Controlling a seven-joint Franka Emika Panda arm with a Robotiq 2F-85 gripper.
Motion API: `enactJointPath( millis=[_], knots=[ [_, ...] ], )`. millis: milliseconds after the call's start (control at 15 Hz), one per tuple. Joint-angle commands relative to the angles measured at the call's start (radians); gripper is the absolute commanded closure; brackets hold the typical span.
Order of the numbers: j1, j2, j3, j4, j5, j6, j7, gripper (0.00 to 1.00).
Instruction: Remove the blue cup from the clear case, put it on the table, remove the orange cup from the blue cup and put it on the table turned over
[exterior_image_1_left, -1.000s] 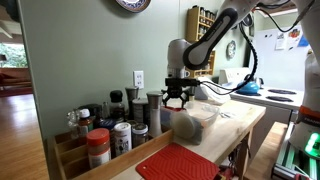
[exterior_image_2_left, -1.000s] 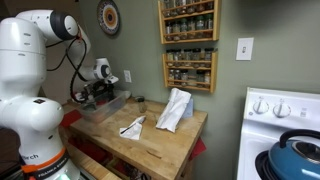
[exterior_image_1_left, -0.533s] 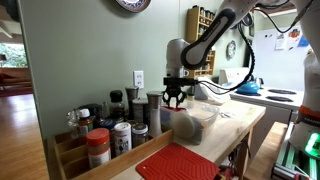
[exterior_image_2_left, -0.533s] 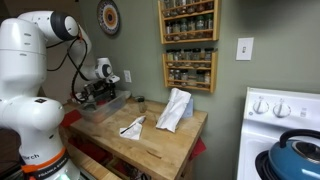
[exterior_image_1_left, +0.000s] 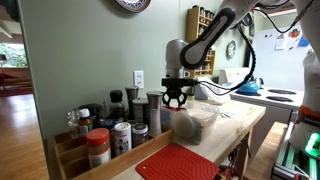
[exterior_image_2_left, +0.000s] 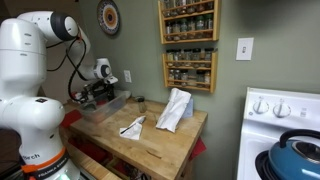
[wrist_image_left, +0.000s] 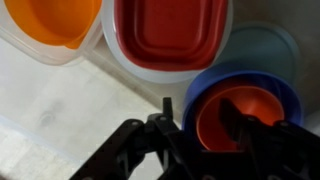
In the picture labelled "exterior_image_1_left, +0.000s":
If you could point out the white round plastic lid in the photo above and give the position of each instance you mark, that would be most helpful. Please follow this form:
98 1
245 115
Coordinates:
183 126

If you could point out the round wall clock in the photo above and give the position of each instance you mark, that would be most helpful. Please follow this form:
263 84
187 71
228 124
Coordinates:
231 49

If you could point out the red silicone mat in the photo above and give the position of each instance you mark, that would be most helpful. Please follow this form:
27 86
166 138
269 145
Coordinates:
176 165

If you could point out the wooden spice tray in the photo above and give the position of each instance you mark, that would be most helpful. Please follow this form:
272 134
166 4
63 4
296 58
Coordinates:
140 151

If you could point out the black cap glass bottle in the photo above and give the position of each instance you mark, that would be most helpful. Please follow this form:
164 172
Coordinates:
116 100

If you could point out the white wall outlet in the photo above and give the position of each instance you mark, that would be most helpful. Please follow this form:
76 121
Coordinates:
138 79

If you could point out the grey round tin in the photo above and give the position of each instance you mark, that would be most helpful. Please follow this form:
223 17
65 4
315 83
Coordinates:
139 110

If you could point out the white refrigerator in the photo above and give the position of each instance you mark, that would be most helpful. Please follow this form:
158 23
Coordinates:
276 71

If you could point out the steel top dark grinder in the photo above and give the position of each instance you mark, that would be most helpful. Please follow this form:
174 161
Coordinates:
131 93

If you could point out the black stove burner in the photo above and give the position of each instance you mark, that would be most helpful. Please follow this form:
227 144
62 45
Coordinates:
282 91
253 94
279 98

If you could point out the red lid spice jar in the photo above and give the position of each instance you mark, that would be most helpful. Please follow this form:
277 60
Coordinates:
98 146

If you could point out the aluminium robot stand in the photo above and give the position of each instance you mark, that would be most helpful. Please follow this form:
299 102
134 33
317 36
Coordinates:
283 166

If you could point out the brown sofa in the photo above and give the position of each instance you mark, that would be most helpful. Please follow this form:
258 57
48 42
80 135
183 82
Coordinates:
15 78

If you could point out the white stove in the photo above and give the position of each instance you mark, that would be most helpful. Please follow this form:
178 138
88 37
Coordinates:
260 100

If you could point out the white cap orange label bottle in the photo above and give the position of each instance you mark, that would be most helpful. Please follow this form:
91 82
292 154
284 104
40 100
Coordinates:
84 121

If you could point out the clear plastic case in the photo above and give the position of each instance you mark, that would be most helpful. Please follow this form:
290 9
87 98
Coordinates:
203 116

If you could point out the blue fridge flyer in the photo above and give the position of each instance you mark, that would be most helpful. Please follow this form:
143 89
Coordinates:
302 41

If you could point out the wooden spice rack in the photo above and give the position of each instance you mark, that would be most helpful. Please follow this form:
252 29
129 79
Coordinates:
192 23
208 69

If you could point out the red plastic cup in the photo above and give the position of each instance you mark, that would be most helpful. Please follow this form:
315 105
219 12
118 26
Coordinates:
179 108

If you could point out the white fridge paper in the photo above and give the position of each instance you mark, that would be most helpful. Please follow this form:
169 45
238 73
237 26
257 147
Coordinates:
281 41

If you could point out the dark jar black lid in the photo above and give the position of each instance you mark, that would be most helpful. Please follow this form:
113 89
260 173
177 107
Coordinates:
91 111

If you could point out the clear glass bottle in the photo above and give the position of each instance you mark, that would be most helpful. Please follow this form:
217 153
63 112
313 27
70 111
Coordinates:
72 121

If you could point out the small silver lid jar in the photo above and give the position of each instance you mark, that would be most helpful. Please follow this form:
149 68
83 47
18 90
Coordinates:
139 135

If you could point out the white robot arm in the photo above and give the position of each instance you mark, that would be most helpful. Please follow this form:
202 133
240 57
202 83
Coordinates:
206 40

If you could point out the blue kettle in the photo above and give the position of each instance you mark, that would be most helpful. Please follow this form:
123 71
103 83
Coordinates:
247 88

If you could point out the orange white fridge flyer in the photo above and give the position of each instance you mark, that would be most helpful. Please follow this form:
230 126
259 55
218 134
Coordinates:
294 35

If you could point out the steel top white grinder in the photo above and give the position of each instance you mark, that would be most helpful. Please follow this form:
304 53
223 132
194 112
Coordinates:
155 113

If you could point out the small clear spice jar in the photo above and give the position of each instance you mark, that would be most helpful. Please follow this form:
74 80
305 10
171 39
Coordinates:
191 100

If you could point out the decorative wall plate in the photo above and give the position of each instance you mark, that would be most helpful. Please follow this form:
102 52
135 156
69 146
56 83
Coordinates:
133 5

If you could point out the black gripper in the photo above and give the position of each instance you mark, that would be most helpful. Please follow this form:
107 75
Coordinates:
175 91

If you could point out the white spice shaker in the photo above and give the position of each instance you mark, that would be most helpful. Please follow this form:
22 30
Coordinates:
122 138

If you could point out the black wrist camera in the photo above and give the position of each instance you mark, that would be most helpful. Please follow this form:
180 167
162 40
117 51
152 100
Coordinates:
176 82

